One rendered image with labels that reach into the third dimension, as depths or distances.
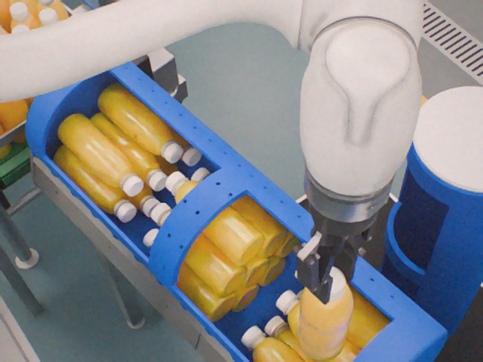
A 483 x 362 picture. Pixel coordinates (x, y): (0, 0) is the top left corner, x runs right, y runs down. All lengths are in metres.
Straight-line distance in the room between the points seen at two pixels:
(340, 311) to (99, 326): 1.66
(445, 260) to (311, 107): 1.25
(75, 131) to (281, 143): 1.45
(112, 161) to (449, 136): 0.71
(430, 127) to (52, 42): 1.09
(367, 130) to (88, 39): 0.28
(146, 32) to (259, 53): 2.45
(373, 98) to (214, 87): 2.48
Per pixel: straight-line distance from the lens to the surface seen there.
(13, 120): 1.82
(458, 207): 1.65
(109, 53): 0.74
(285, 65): 3.14
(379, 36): 0.63
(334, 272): 0.99
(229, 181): 1.33
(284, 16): 0.76
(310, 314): 1.03
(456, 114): 1.70
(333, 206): 0.74
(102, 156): 1.50
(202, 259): 1.36
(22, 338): 1.52
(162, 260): 1.35
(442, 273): 1.92
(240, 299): 1.45
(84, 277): 2.68
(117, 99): 1.57
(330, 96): 0.62
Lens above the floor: 2.35
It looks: 57 degrees down
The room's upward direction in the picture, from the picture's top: 5 degrees counter-clockwise
